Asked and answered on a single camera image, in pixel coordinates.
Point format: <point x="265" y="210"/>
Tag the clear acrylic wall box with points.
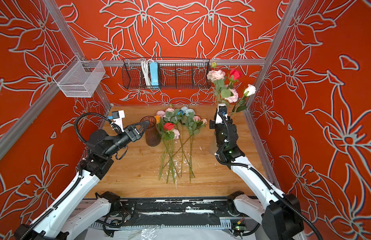
<point x="80" y="79"/>

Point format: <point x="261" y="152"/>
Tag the brown glass vase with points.
<point x="152" y="136"/>

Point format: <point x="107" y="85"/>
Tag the blue card in basket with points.
<point x="153" y="66"/>

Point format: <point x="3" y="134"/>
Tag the white rose stem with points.
<point x="241" y="104"/>

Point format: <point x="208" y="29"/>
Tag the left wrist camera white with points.
<point x="115" y="121"/>

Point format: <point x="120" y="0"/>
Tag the aluminium frame post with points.
<point x="280" y="33"/>
<point x="58" y="18"/>

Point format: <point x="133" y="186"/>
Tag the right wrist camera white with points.
<point x="221" y="114"/>

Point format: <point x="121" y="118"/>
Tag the clear ribbed glass vase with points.
<point x="213" y="148"/>

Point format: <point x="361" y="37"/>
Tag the aluminium frame post left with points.
<point x="58" y="18"/>

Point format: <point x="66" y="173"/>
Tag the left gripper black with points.
<point x="132" y="130"/>

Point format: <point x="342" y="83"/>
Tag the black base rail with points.
<point x="187" y="212"/>

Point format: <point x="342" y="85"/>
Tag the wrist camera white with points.
<point x="115" y="121"/>
<point x="221" y="114"/>

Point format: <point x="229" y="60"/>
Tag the black wire basket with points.
<point x="171" y="76"/>

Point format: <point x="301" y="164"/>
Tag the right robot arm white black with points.
<point x="278" y="214"/>

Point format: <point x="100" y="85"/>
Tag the red rose stem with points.
<point x="233" y="77"/>

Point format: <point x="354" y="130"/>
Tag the red rose on table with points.
<point x="168" y="126"/>

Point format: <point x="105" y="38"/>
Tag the aluminium frame post right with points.
<point x="280" y="33"/>

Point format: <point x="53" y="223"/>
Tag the aluminium back crossbar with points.
<point x="219" y="62"/>

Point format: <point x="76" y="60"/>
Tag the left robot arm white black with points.
<point x="56" y="222"/>

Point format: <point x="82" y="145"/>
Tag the pile of artificial flowers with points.
<point x="178" y="144"/>

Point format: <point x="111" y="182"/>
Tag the pink peony stem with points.
<point x="218" y="79"/>

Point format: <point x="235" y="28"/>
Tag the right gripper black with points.
<point x="213" y="125"/>

